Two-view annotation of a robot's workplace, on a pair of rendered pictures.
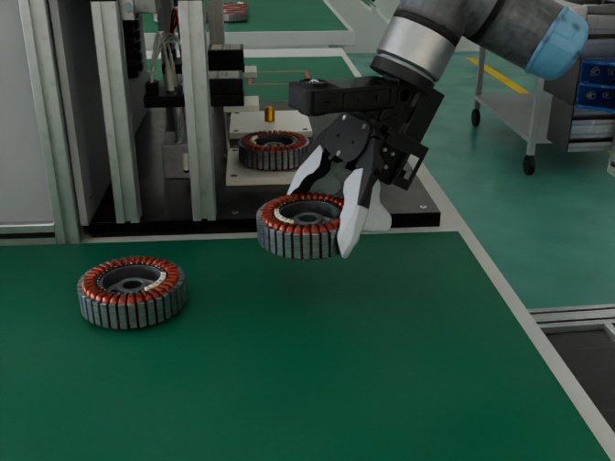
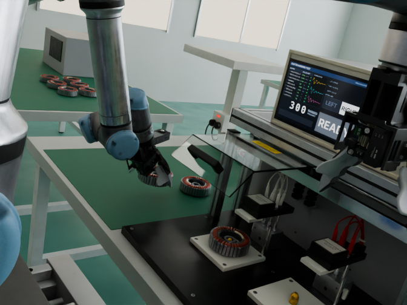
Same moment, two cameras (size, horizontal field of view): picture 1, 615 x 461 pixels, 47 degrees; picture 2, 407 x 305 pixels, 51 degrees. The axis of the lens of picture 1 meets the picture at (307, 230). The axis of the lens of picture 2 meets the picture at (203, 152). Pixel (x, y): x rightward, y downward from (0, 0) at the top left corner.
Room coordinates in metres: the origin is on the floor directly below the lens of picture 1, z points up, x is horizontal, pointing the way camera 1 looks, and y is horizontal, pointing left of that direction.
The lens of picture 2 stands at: (1.85, -0.65, 1.37)
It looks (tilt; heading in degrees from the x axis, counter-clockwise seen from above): 18 degrees down; 144
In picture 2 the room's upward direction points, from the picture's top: 12 degrees clockwise
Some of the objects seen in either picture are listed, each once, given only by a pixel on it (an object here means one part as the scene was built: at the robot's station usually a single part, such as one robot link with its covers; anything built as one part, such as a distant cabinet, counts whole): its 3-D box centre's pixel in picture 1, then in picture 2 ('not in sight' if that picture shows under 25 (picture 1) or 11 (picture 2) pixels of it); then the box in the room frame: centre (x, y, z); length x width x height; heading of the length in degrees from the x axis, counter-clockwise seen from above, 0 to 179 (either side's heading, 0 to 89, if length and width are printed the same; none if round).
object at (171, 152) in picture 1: (181, 154); (266, 234); (1.06, 0.20, 0.80); 0.07 x 0.05 x 0.06; 4
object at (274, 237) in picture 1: (307, 224); (155, 175); (0.71, 0.00, 0.83); 0.11 x 0.11 x 0.04
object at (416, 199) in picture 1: (263, 152); (259, 278); (1.19, 0.08, 0.76); 0.64 x 0.47 x 0.02; 4
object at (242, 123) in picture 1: (269, 123); (292, 304); (1.32, 0.07, 0.78); 0.15 x 0.15 x 0.01; 4
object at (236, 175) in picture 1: (274, 165); (227, 249); (1.07, 0.05, 0.78); 0.15 x 0.15 x 0.01; 4
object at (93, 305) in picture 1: (133, 290); (195, 186); (0.67, 0.19, 0.77); 0.11 x 0.11 x 0.04
